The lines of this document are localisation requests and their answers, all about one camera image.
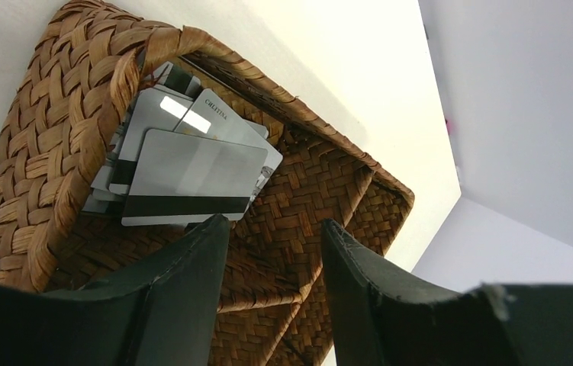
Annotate brown woven divided basket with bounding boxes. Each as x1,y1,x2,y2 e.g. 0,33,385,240
0,1,414,365

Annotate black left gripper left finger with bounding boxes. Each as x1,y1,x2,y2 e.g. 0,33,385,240
0,215,230,365

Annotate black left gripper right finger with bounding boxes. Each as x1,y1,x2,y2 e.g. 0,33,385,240
321,219,573,365

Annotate silver cards in basket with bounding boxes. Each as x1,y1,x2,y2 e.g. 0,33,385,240
83,64,282,221

